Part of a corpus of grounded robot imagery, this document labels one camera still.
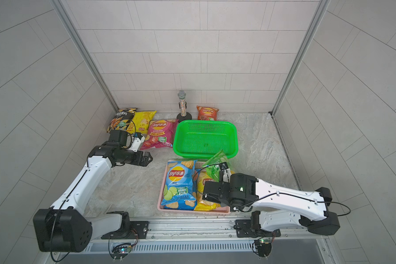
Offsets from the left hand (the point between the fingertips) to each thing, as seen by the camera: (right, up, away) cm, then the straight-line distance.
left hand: (147, 154), depth 82 cm
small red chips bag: (+30, +23, +27) cm, 46 cm away
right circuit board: (+55, -37, -13) cm, 67 cm away
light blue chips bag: (+19, -13, -12) cm, 26 cm away
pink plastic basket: (+27, -4, -5) cm, 27 cm away
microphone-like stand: (+15, +21, +26) cm, 36 cm away
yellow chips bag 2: (+29, -21, -9) cm, 37 cm away
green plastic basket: (+28, +6, +21) cm, 36 cm away
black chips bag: (-25, +18, +22) cm, 38 cm away
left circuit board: (-4, -36, -17) cm, 40 cm away
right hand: (+38, -15, -16) cm, 44 cm away
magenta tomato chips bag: (+3, +9, +13) cm, 16 cm away
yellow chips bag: (-12, +17, +22) cm, 30 cm away
